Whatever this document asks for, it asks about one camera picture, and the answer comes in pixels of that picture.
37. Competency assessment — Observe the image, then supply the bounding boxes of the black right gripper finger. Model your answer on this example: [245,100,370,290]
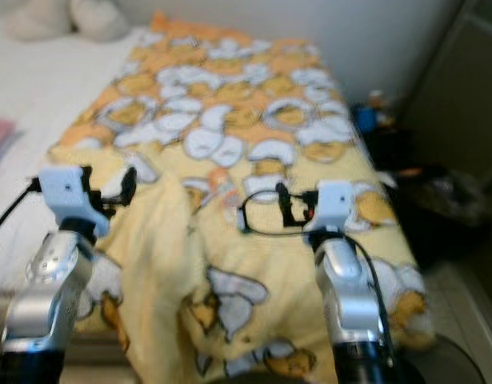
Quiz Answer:
[274,182,294,227]

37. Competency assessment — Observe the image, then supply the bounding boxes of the yellow cartoon print blanket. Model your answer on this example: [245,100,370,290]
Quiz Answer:
[44,10,440,382]

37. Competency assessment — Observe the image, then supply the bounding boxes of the blue bottle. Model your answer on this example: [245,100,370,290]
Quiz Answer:
[353,102,379,136]

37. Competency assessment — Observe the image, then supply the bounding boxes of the dark cluttered nightstand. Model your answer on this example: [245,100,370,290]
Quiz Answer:
[361,126,491,270]

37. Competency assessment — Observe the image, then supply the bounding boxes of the white bed mattress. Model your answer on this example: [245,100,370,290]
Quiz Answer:
[0,14,158,298]

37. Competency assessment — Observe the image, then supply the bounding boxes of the beige plush toy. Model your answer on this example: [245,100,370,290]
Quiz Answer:
[6,0,131,43]

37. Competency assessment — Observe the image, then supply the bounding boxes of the grey wardrobe door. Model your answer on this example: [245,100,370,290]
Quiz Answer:
[398,0,492,186]

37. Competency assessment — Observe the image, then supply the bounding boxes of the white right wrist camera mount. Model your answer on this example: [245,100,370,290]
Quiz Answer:
[303,179,358,234]

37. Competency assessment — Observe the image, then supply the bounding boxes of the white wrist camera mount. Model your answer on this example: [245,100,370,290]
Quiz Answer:
[37,165,111,239]
[303,179,358,234]

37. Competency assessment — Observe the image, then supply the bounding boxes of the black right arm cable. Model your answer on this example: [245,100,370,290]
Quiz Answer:
[237,190,398,377]

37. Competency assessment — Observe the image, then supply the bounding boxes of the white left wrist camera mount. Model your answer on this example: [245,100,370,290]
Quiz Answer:
[37,165,111,239]

